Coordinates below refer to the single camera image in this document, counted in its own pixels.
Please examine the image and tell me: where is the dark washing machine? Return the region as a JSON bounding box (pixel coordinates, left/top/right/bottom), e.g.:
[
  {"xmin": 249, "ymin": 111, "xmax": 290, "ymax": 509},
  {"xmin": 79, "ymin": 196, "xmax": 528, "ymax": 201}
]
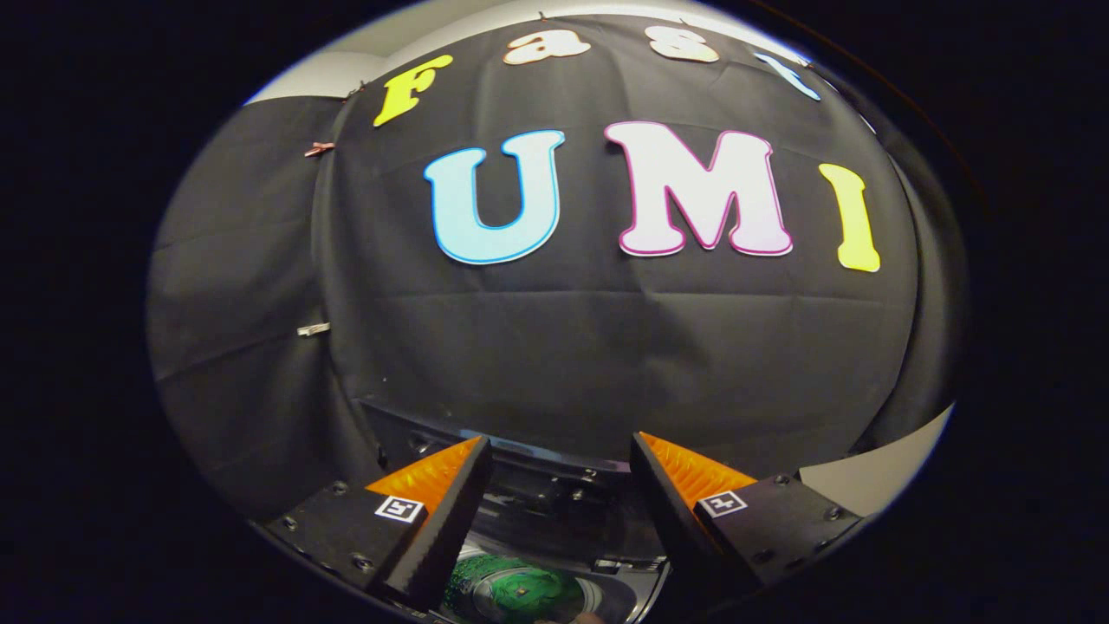
[{"xmin": 355, "ymin": 397, "xmax": 673, "ymax": 624}]

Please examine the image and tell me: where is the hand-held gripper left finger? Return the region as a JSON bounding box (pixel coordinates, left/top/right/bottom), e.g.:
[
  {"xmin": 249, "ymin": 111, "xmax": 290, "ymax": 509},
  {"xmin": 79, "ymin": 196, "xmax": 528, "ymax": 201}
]
[{"xmin": 263, "ymin": 436, "xmax": 494, "ymax": 613}]

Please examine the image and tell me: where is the black backdrop cloth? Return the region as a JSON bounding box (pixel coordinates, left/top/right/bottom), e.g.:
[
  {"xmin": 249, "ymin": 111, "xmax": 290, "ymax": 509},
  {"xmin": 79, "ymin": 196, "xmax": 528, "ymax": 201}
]
[{"xmin": 146, "ymin": 13, "xmax": 968, "ymax": 523}]

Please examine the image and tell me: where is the green polo shirt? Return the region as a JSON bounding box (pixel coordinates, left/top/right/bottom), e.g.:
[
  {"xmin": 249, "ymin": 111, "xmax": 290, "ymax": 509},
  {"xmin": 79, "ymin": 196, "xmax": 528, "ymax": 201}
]
[{"xmin": 445, "ymin": 555, "xmax": 587, "ymax": 621}]

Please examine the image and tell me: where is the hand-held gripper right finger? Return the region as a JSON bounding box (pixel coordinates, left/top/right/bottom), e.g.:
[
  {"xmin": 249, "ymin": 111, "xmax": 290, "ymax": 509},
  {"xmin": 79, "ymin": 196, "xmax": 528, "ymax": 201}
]
[{"xmin": 630, "ymin": 431, "xmax": 864, "ymax": 601}]

